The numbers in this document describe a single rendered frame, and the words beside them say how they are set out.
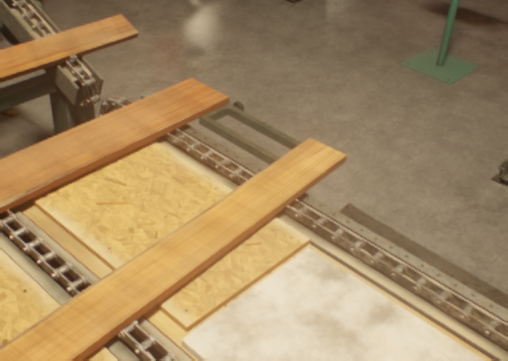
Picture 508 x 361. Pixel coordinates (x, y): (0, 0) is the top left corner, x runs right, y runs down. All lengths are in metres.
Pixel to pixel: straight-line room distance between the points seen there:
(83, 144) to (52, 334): 0.77
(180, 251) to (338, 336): 0.45
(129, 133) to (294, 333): 0.92
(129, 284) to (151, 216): 0.32
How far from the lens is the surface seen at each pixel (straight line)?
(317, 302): 1.68
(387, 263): 1.84
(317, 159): 2.09
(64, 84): 2.64
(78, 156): 2.10
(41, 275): 1.79
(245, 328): 1.61
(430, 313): 1.75
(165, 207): 1.94
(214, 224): 1.81
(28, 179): 2.03
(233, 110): 3.96
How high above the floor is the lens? 2.04
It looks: 35 degrees down
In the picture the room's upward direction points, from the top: 4 degrees clockwise
